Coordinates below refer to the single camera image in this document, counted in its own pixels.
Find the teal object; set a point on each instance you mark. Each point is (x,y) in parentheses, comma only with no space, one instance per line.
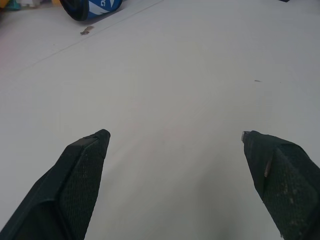
(10,5)

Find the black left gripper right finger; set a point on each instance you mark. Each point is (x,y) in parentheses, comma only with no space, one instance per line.
(287,180)

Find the small brown debris scrap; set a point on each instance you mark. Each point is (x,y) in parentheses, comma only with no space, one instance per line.
(86,30)

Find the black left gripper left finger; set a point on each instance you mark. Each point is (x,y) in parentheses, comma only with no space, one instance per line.
(75,185)

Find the yellow object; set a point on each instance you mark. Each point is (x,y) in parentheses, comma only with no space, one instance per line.
(55,1)

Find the blue and white bag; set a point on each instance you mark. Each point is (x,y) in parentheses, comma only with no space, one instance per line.
(90,8)

